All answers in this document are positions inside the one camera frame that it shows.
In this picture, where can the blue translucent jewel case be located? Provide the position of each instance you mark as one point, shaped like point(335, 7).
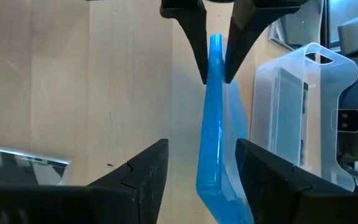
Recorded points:
point(211, 124)

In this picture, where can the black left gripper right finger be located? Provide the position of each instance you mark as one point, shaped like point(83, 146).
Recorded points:
point(291, 199)

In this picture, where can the black clear-lid jewel case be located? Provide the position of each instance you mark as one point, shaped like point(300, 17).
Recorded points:
point(291, 118)
point(291, 31)
point(17, 168)

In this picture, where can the black aluminium table frame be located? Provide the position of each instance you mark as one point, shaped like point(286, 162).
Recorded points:
point(325, 21)

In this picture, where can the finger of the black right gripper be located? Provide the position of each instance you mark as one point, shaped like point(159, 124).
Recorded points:
point(194, 25)
point(244, 28)

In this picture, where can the clear plastic bin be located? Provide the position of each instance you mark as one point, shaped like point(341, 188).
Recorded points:
point(325, 93)

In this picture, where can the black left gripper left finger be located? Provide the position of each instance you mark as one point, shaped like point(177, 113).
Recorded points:
point(73, 205)

